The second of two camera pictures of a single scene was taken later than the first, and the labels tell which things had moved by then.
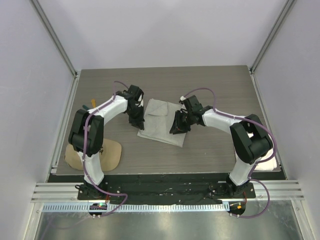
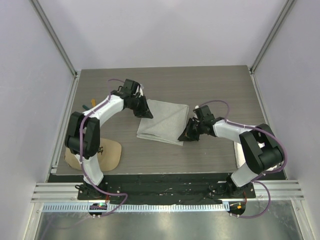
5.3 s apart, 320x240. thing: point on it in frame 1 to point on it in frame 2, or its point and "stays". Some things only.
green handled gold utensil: (85, 107) stays
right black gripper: (177, 127) to (188, 135)
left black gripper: (139, 122) to (144, 112)
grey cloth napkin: (158, 121) stays
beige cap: (110, 155) stays
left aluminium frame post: (52, 35) stays
